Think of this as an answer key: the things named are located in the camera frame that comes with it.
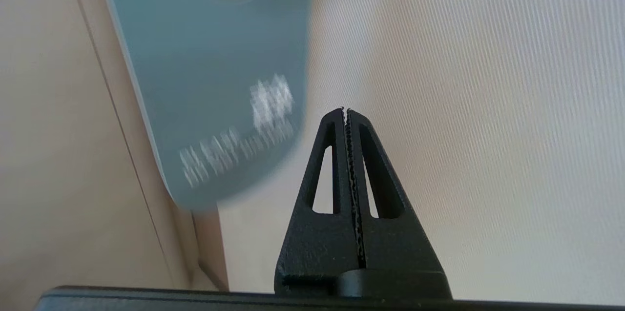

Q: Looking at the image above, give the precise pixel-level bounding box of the blue door hanger sign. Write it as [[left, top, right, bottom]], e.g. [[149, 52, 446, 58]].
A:
[[95, 0, 313, 211]]

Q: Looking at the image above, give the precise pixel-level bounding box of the white room door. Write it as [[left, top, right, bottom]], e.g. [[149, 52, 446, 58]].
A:
[[217, 0, 625, 304]]

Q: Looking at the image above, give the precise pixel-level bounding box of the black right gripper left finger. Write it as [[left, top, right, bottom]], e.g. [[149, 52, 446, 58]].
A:
[[274, 108, 362, 297]]

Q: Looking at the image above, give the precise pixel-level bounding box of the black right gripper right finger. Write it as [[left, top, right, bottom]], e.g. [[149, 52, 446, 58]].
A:
[[348, 108, 447, 277]]

